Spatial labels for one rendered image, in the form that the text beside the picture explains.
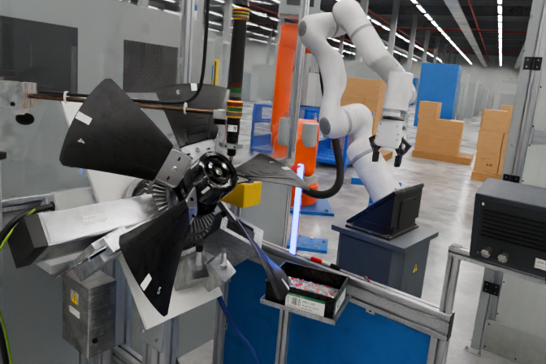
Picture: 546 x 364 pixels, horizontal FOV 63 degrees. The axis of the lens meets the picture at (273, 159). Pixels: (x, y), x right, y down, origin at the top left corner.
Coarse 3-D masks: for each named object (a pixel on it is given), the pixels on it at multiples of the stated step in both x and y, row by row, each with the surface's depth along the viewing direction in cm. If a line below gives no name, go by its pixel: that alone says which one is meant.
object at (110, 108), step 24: (96, 96) 103; (120, 96) 105; (72, 120) 100; (96, 120) 102; (120, 120) 105; (144, 120) 108; (72, 144) 100; (96, 144) 102; (120, 144) 105; (144, 144) 108; (168, 144) 111; (96, 168) 103; (120, 168) 106; (144, 168) 109
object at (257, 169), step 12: (264, 156) 147; (240, 168) 134; (252, 168) 135; (264, 168) 137; (276, 168) 140; (252, 180) 125; (264, 180) 127; (276, 180) 130; (288, 180) 134; (300, 180) 138
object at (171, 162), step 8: (176, 152) 112; (168, 160) 112; (176, 160) 113; (184, 160) 114; (168, 168) 112; (184, 168) 114; (160, 176) 112; (176, 176) 114; (168, 184) 113; (176, 184) 114
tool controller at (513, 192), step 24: (480, 192) 112; (504, 192) 111; (528, 192) 110; (480, 216) 113; (504, 216) 109; (528, 216) 106; (480, 240) 115; (504, 240) 111; (528, 240) 108; (504, 264) 114; (528, 264) 110
